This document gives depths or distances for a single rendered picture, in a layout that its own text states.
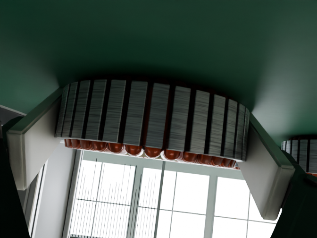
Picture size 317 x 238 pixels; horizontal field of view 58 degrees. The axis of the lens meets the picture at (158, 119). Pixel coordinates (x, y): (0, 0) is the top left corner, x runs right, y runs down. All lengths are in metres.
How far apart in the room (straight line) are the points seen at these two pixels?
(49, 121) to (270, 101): 0.12
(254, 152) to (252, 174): 0.01
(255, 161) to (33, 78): 0.13
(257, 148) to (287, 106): 0.03
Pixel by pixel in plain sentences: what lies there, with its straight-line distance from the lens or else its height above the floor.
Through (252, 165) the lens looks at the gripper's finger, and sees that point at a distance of 0.16.
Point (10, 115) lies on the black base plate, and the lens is 0.42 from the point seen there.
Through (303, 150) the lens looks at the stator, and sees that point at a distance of 0.28.
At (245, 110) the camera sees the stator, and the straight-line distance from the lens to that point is 0.16.
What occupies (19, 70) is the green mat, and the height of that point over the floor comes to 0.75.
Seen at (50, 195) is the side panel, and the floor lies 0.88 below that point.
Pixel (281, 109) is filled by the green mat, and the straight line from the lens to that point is 0.18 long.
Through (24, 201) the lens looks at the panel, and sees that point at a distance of 0.49.
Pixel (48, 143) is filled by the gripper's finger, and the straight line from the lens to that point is 0.16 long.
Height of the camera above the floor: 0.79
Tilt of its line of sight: 8 degrees down
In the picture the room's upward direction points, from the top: 173 degrees counter-clockwise
